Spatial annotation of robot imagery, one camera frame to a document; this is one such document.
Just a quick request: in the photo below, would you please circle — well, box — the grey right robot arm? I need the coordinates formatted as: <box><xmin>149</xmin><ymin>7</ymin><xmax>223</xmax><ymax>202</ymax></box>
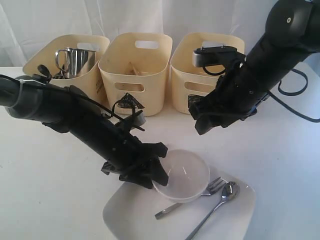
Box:
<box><xmin>188</xmin><ymin>0</ymin><xmax>320</xmax><ymax>135</ymax></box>

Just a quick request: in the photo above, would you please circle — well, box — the cream bin with square mark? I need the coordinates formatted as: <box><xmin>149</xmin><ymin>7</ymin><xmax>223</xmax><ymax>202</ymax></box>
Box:
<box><xmin>170</xmin><ymin>32</ymin><xmax>245</xmax><ymax>115</ymax></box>

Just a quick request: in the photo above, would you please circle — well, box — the steel spoon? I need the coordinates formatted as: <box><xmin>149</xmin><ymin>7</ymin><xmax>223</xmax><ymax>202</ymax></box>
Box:
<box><xmin>185</xmin><ymin>181</ymin><xmax>240</xmax><ymax>240</ymax></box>

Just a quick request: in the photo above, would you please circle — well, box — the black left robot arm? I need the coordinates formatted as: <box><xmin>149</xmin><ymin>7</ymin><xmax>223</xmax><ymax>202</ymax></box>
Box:
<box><xmin>0</xmin><ymin>75</ymin><xmax>169</xmax><ymax>189</ymax></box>

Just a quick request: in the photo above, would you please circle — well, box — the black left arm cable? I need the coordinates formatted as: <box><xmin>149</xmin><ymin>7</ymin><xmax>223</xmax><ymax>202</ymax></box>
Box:
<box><xmin>14</xmin><ymin>64</ymin><xmax>141</xmax><ymax>121</ymax></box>

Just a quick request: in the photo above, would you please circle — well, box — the stainless steel bowl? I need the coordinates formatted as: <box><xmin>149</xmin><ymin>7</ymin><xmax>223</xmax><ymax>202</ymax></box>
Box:
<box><xmin>51</xmin><ymin>70</ymin><xmax>67</xmax><ymax>80</ymax></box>

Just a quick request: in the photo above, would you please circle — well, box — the cream bin with triangle mark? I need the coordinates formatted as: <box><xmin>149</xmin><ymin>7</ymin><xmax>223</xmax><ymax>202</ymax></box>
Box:
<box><xmin>98</xmin><ymin>32</ymin><xmax>173</xmax><ymax>117</ymax></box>

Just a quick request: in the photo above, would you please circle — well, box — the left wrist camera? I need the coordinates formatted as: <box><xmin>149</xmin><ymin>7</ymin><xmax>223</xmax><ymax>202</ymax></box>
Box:
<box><xmin>115</xmin><ymin>110</ymin><xmax>146</xmax><ymax>132</ymax></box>

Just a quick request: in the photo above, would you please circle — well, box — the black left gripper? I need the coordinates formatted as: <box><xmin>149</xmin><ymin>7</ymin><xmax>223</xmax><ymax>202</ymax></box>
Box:
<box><xmin>72</xmin><ymin>114</ymin><xmax>169</xmax><ymax>188</ymax></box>

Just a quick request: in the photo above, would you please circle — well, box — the white plastic bowl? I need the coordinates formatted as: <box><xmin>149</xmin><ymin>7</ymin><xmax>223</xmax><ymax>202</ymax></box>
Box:
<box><xmin>152</xmin><ymin>149</ymin><xmax>211</xmax><ymax>203</ymax></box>

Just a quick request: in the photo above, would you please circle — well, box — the steel mug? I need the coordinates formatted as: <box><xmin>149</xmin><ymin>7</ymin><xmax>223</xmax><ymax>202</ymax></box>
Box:
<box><xmin>55</xmin><ymin>47</ymin><xmax>96</xmax><ymax>79</ymax></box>

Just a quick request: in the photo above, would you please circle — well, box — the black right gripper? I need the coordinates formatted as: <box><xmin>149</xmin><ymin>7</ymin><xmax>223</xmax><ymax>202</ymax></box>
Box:
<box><xmin>187</xmin><ymin>57</ymin><xmax>270</xmax><ymax>135</ymax></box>

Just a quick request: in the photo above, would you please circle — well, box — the cream bin with circle mark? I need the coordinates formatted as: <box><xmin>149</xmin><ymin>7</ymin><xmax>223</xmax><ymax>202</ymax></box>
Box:
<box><xmin>22</xmin><ymin>34</ymin><xmax>110</xmax><ymax>105</ymax></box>

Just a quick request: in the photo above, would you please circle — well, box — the white square plate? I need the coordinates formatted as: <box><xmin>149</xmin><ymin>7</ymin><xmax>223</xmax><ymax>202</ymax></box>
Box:
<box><xmin>102</xmin><ymin>165</ymin><xmax>256</xmax><ymax>240</ymax></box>

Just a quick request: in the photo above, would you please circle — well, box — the steel fork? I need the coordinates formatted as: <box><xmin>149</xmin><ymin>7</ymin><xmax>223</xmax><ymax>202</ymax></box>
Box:
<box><xmin>154</xmin><ymin>176</ymin><xmax>227</xmax><ymax>220</ymax></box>

